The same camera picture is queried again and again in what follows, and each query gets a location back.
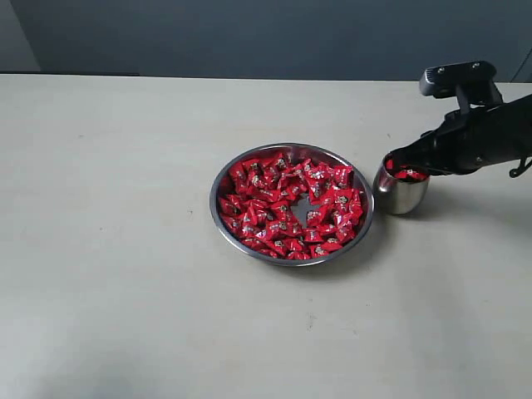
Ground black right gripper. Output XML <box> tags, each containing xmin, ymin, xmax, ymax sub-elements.
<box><xmin>384</xmin><ymin>95</ymin><xmax>531</xmax><ymax>175</ymax></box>

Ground red candy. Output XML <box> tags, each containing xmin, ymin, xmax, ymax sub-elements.
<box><xmin>384</xmin><ymin>158</ymin><xmax>430</xmax><ymax>183</ymax></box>

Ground steel cup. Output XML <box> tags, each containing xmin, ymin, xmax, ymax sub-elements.
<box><xmin>372</xmin><ymin>159</ymin><xmax>430</xmax><ymax>215</ymax></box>

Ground steel bowl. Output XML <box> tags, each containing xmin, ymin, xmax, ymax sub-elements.
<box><xmin>209</xmin><ymin>143</ymin><xmax>375</xmax><ymax>268</ymax></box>

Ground pile of red candies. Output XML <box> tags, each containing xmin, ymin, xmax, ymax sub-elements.
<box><xmin>217</xmin><ymin>153</ymin><xmax>365</xmax><ymax>261</ymax></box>

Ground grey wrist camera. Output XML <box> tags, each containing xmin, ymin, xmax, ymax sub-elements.
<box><xmin>419</xmin><ymin>61</ymin><xmax>503</xmax><ymax>114</ymax></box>

